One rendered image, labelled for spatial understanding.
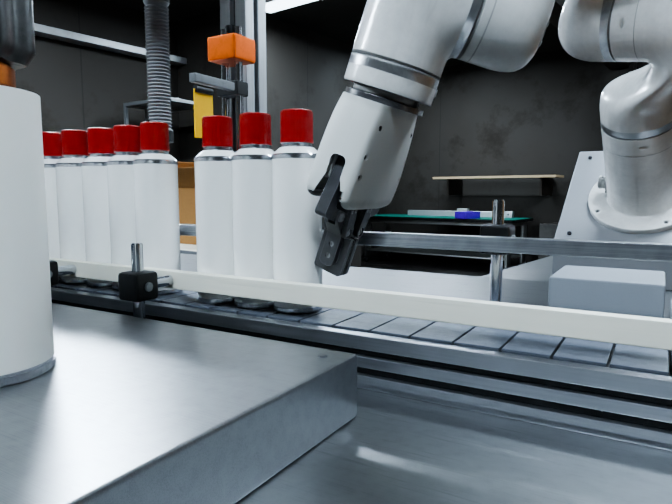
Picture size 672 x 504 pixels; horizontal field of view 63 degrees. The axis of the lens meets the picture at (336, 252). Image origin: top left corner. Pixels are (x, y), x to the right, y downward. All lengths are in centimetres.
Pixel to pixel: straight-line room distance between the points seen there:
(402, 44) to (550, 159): 736
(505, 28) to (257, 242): 31
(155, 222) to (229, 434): 41
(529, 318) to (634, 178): 69
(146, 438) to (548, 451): 26
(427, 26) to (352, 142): 11
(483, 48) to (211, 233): 33
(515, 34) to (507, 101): 759
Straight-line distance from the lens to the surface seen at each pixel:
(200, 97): 68
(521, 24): 52
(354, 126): 49
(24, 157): 41
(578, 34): 98
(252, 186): 58
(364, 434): 42
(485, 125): 818
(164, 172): 69
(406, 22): 49
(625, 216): 118
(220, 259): 62
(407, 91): 49
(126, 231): 73
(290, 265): 56
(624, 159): 109
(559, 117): 785
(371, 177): 51
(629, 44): 97
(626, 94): 103
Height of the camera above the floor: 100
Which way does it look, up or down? 6 degrees down
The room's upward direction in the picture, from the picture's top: straight up
